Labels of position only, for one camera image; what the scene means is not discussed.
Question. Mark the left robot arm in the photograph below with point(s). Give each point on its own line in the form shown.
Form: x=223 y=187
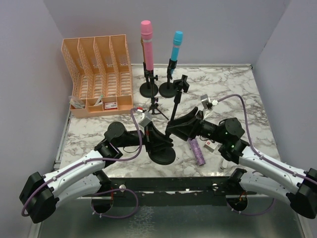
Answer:
x=43 y=194

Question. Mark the black mic stand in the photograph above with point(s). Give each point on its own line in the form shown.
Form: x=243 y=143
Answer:
x=167 y=89
x=177 y=99
x=145 y=88

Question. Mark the clear plastic bag of parts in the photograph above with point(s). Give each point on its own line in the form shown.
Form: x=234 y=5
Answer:
x=76 y=102

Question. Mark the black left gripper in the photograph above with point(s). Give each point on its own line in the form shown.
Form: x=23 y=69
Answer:
x=149 y=136

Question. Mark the orange plastic file organizer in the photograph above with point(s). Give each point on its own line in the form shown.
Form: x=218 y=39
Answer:
x=99 y=66

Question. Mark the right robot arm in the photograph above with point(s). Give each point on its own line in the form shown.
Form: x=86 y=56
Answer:
x=294 y=186

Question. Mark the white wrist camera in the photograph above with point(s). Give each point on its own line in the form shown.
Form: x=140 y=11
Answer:
x=143 y=117
x=208 y=105

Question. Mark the blue microphone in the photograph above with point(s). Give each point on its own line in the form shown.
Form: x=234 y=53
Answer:
x=177 y=41

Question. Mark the black mini tripod stand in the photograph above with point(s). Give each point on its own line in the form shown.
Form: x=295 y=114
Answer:
x=153 y=109

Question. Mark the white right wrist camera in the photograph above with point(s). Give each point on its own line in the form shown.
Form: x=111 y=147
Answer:
x=208 y=105

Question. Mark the red white small card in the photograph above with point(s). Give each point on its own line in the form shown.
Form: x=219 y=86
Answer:
x=110 y=106

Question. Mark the gold microphone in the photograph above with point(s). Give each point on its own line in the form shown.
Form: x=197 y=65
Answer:
x=142 y=44

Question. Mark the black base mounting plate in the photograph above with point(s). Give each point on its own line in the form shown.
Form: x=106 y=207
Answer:
x=183 y=191

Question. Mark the pink microphone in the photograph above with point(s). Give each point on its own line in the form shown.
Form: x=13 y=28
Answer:
x=147 y=36

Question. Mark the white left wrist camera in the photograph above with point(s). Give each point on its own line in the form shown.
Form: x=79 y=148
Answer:
x=143 y=117

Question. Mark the white red small box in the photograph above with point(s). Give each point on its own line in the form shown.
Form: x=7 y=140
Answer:
x=211 y=145

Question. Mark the purple glitter microphone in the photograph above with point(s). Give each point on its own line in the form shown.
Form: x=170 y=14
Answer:
x=196 y=151

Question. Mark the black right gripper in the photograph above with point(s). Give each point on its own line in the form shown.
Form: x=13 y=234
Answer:
x=198 y=123

